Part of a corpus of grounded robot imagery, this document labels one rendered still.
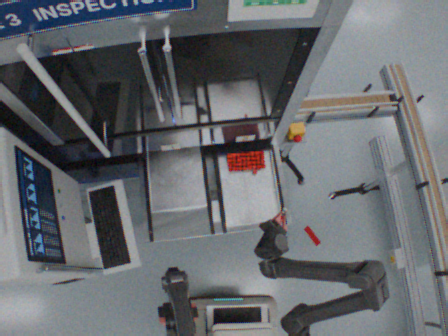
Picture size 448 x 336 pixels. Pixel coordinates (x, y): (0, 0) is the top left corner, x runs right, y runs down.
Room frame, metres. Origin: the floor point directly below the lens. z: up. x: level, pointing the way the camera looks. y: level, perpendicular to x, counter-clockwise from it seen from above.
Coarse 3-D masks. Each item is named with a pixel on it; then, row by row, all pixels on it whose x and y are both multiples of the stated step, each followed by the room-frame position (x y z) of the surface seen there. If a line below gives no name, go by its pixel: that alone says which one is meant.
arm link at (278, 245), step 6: (282, 234) 0.15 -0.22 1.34; (270, 240) 0.12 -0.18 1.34; (276, 240) 0.12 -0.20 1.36; (282, 240) 0.13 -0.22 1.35; (270, 246) 0.10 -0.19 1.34; (276, 246) 0.10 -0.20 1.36; (282, 246) 0.11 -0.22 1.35; (270, 252) 0.09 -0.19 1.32; (276, 252) 0.09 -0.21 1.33; (282, 252) 0.09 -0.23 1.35; (270, 258) 0.07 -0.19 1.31; (258, 264) 0.04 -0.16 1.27; (264, 264) 0.04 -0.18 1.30; (264, 270) 0.02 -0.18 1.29; (264, 276) 0.00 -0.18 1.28
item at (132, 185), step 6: (114, 180) 0.43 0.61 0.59; (126, 180) 0.44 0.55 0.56; (132, 180) 0.45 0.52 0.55; (138, 180) 0.46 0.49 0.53; (84, 186) 0.38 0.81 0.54; (90, 186) 0.39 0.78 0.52; (126, 186) 0.44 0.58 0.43; (132, 186) 0.45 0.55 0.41; (138, 186) 0.45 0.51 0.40; (84, 192) 0.37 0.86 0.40; (126, 192) 0.43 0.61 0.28; (132, 192) 0.44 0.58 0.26; (138, 192) 0.45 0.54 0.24; (84, 198) 0.35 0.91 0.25
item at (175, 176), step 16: (160, 160) 0.49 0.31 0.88; (176, 160) 0.50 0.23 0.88; (192, 160) 0.51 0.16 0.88; (160, 176) 0.41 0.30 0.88; (176, 176) 0.42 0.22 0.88; (192, 176) 0.43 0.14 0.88; (160, 192) 0.34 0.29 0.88; (176, 192) 0.35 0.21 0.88; (192, 192) 0.36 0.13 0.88; (160, 208) 0.26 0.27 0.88; (176, 208) 0.27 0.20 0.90
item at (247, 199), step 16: (224, 160) 0.53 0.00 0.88; (272, 160) 0.55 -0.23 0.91; (224, 176) 0.45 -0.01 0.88; (240, 176) 0.46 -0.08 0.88; (256, 176) 0.47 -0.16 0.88; (272, 176) 0.48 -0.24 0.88; (224, 192) 0.37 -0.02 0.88; (240, 192) 0.38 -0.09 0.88; (256, 192) 0.39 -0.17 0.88; (272, 192) 0.40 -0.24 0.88; (224, 208) 0.29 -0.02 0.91; (240, 208) 0.31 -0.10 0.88; (256, 208) 0.32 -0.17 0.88; (272, 208) 0.32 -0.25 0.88; (240, 224) 0.23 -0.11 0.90
